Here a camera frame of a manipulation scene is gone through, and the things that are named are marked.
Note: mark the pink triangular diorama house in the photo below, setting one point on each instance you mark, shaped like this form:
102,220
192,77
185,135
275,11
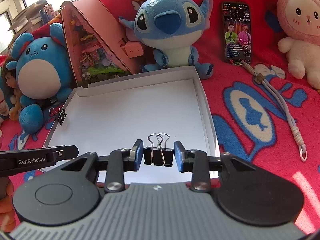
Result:
97,44

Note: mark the binder clip on box edge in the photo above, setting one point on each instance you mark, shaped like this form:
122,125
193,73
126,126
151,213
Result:
58,115

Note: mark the Doraemon plush toy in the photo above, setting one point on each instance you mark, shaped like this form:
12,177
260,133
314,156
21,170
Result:
4,107

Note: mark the brown haired baby doll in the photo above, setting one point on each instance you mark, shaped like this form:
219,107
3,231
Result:
9,77

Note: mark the pink bunny plush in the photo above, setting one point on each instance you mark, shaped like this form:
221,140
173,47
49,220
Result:
299,19

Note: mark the blue Stitch plush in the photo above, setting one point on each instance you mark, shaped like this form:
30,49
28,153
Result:
171,27

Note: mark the person's hand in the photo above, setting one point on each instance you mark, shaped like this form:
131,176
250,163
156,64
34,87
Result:
7,212

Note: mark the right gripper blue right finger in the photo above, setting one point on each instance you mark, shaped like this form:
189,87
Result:
196,162

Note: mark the smartphone with lit screen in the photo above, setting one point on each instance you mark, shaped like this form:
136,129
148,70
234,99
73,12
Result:
237,32

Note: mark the blue round mouse plush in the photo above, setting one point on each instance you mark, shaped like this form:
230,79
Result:
43,73

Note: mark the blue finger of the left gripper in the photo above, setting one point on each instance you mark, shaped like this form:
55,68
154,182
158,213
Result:
65,152

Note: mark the white cardboard box tray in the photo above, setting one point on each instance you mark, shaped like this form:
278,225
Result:
113,114

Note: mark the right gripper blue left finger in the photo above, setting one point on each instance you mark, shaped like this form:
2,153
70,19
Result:
119,162

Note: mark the black binder clip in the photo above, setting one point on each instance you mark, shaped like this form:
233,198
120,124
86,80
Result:
158,153

